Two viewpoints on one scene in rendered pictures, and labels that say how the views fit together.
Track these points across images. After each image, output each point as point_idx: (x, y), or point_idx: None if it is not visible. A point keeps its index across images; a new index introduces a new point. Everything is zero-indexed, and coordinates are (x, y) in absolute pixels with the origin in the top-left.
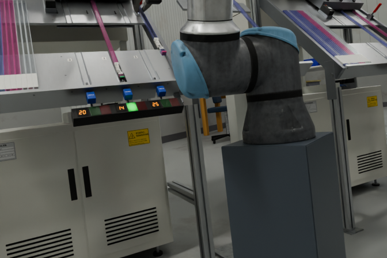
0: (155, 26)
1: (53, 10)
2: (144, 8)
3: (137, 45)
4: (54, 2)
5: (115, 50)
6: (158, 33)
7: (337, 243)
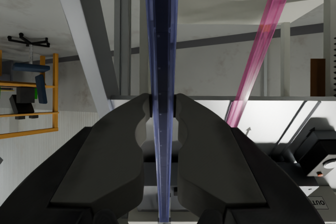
0: (87, 78)
1: (321, 135)
2: (142, 102)
3: (127, 82)
4: (329, 151)
5: None
6: (81, 44)
7: None
